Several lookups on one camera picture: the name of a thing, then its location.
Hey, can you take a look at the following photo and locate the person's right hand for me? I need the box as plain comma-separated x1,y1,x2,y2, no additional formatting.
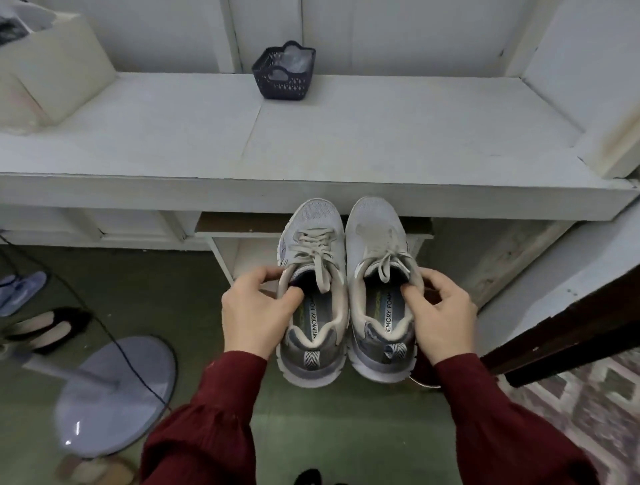
400,266,479,367

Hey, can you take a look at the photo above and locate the person's left hand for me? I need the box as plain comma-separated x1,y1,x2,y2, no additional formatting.
221,264,305,362

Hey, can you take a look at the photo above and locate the grey shoelace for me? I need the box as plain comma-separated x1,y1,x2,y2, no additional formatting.
355,248,421,286
285,228,343,293

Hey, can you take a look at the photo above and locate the grey mesh shoe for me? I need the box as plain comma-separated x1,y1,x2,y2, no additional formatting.
275,197,350,389
345,195,425,385

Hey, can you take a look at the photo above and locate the clear plastic bag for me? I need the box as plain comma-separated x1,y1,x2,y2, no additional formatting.
268,48,315,81

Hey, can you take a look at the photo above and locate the person's right forearm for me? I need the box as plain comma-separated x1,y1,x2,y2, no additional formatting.
434,352,601,485

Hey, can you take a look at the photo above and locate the person's left forearm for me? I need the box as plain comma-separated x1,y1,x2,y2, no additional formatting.
138,350,269,485

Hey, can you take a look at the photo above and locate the round grey fan base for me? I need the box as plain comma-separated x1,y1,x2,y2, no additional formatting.
0,334,179,460

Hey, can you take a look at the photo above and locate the black flat shoe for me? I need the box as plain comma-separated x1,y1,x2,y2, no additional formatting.
4,306,94,357

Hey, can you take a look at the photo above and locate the blue slipper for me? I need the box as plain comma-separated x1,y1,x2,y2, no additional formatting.
0,270,49,319

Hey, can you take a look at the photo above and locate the dark plastic lattice basket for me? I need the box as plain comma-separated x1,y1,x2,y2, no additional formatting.
251,40,317,101

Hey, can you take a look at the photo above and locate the white cardboard box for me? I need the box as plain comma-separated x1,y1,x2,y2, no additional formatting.
0,3,118,134

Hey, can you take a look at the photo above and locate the dark wooden door frame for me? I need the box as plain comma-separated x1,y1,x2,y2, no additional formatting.
480,262,640,390

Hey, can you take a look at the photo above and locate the black power cable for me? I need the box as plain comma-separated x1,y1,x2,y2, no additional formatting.
0,232,173,413

